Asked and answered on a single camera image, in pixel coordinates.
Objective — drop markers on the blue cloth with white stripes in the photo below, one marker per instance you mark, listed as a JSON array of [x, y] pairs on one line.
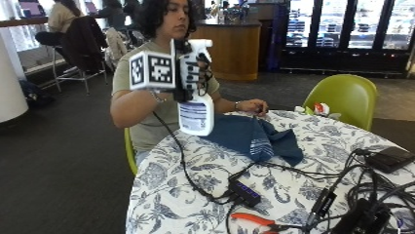
[[254, 136]]

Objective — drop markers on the white spray bottle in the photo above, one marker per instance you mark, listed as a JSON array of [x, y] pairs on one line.
[[197, 115]]

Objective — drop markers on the curved wooden counter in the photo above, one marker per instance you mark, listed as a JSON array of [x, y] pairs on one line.
[[233, 48]]

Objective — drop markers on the white cube with black markers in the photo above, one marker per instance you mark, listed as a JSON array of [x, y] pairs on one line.
[[152, 70]]

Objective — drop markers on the red and white small toy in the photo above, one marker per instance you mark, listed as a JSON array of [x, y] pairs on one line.
[[321, 109]]

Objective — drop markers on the green plastic chair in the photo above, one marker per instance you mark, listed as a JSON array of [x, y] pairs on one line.
[[346, 97], [131, 152]]

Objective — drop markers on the the person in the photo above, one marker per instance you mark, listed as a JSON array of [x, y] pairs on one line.
[[151, 123]]

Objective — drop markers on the blue floral white tablecloth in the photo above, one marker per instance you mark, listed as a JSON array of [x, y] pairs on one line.
[[277, 182]]

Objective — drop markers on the black hub with blue lights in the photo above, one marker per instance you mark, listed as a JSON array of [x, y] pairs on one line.
[[245, 192]]

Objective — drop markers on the dark jacket on stool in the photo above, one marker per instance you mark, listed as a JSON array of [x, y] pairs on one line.
[[84, 44]]

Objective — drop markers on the glass door drinks fridge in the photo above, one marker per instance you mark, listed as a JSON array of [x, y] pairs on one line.
[[346, 32]]

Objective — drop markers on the metal bar stool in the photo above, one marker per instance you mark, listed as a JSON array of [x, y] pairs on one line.
[[69, 68]]

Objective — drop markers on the black flat box device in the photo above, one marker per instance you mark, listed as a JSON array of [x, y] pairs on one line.
[[391, 158]]

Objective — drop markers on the dark bag on floor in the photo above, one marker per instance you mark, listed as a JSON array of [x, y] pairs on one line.
[[35, 94]]

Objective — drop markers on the white round pillar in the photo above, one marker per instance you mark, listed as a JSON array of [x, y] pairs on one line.
[[10, 78]]

